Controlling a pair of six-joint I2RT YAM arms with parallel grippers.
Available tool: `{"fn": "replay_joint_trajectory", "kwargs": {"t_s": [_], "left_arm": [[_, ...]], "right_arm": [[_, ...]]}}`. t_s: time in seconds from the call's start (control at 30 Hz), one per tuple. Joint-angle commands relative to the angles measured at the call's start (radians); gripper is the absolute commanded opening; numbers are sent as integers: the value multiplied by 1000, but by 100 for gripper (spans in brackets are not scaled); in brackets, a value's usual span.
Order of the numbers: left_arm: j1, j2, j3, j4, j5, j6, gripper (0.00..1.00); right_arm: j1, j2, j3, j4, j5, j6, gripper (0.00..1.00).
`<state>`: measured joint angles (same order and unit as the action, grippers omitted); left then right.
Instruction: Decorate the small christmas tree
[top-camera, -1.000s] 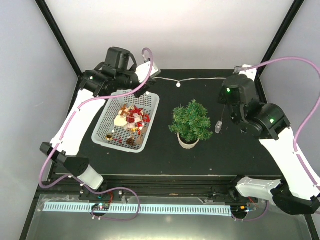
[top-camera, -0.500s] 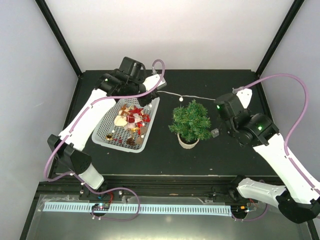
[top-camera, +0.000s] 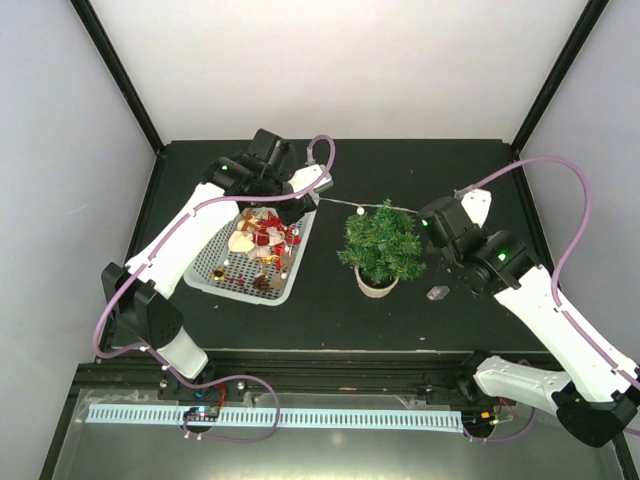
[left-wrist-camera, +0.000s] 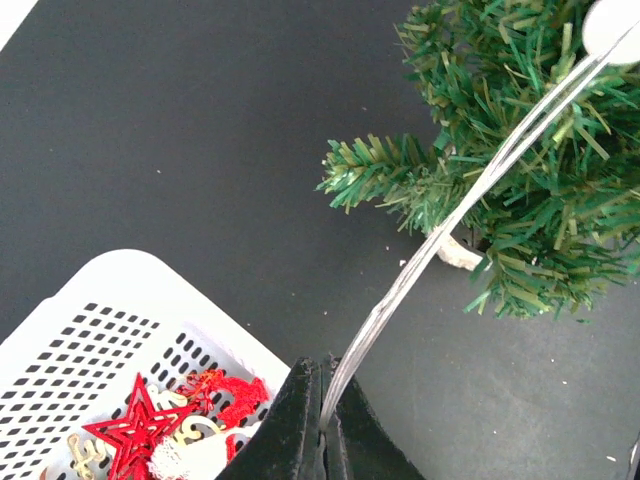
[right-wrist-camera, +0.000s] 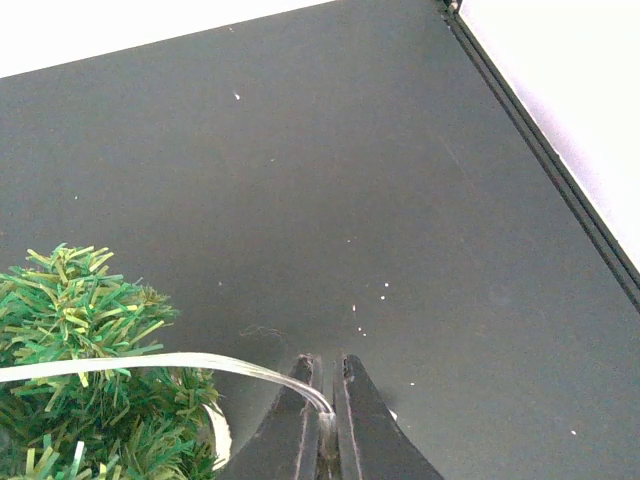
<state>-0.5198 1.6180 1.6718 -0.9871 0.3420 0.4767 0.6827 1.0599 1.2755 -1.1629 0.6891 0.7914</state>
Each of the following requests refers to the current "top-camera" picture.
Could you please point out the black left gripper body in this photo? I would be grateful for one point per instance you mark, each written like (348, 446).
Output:
(289, 215)

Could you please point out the white perforated plastic basket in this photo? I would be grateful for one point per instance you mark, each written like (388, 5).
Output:
(240, 271)

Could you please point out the small green christmas tree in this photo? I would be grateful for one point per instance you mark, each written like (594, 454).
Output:
(383, 245)

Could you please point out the clear light battery box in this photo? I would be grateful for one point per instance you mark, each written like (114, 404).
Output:
(438, 292)

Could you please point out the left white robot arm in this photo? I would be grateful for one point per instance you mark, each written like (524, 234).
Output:
(138, 314)

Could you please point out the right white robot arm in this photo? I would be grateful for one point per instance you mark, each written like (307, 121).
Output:
(595, 394)

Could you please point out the white tree pot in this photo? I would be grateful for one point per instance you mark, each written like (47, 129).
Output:
(374, 292)

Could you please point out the brown ribbon bow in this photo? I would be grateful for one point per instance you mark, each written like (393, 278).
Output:
(251, 221)

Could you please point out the cream heart ornament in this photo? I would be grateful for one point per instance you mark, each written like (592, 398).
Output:
(241, 242)

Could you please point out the brown pine cone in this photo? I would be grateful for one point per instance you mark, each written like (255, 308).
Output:
(261, 283)

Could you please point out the gold bell ornament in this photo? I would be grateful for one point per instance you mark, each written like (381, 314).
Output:
(218, 274)

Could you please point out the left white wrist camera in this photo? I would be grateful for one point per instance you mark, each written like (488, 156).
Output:
(304, 177)

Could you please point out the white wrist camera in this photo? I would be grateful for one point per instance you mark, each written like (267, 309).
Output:
(304, 177)
(476, 203)

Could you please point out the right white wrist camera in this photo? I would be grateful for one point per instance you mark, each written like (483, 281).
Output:
(476, 203)

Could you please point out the white slotted cable duct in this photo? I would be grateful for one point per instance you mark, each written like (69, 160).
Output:
(305, 418)

